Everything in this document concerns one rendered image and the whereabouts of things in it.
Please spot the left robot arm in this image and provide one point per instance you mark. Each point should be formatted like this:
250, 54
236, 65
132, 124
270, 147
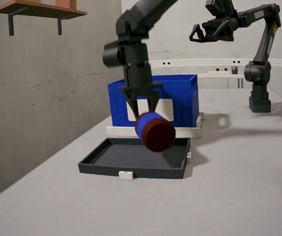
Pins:
130, 32

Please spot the blue plastic crate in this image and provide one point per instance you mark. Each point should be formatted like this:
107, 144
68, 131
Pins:
178, 101

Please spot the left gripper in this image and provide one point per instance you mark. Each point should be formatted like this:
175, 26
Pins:
139, 80

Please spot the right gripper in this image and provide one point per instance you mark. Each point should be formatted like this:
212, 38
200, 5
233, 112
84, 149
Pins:
215, 30

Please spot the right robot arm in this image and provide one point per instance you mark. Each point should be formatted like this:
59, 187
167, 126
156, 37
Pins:
258, 70

